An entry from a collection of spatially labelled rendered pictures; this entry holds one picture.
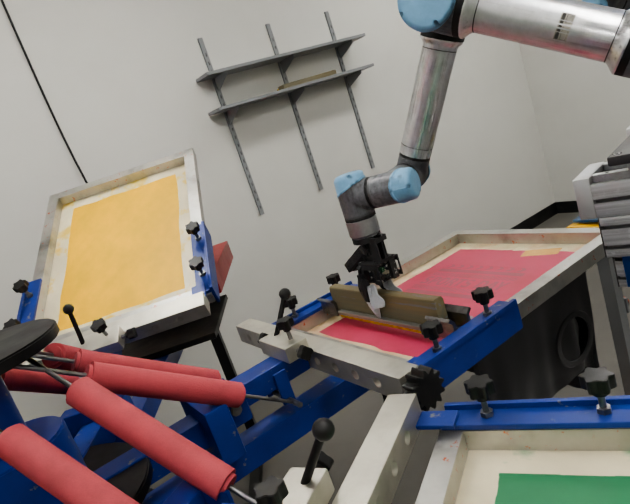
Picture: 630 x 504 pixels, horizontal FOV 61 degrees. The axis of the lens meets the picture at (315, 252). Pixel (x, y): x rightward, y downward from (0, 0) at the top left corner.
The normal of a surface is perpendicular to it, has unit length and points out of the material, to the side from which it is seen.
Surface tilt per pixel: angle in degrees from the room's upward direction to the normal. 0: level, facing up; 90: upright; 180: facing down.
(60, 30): 90
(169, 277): 32
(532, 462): 0
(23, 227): 90
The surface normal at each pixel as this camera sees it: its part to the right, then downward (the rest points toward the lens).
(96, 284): -0.22, -0.67
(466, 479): -0.31, -0.92
